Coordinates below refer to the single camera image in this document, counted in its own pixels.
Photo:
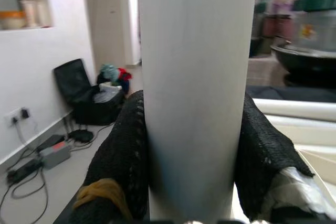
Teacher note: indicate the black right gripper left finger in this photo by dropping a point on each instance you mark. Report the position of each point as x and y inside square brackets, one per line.
[115, 161]

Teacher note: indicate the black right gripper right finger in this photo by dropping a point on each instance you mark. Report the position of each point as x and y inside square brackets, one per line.
[260, 155]

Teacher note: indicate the black router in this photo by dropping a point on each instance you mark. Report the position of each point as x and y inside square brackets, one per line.
[81, 136]

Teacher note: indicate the grey box red label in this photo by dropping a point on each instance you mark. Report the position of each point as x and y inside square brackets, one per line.
[55, 155]

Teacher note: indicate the flat black adapter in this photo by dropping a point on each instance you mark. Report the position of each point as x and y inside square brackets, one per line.
[51, 140]

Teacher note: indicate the black tablecloth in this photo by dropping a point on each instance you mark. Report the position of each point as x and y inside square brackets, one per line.
[288, 93]

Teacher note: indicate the black open suitcase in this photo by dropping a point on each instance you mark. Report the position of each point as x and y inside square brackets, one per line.
[78, 90]

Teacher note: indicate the beige checked fabric cover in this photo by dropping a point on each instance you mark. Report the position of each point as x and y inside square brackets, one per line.
[265, 72]

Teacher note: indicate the black power brick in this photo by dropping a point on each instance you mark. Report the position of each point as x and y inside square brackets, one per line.
[23, 170]

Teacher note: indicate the black plug adapter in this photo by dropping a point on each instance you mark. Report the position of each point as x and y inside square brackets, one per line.
[25, 113]

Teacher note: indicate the black wok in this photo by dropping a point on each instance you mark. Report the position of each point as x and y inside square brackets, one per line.
[302, 61]

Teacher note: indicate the clear plastic storage box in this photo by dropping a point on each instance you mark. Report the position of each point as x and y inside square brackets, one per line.
[315, 32]

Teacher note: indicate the beige wooden door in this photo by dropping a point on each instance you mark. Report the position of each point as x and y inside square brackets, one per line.
[110, 24]

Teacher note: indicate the white tall cup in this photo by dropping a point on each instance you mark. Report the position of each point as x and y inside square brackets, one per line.
[43, 14]
[27, 14]

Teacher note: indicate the orange rimmed bowl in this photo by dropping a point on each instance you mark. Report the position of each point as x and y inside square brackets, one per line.
[11, 20]

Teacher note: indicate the white wall socket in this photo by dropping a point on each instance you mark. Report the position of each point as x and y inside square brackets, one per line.
[10, 116]

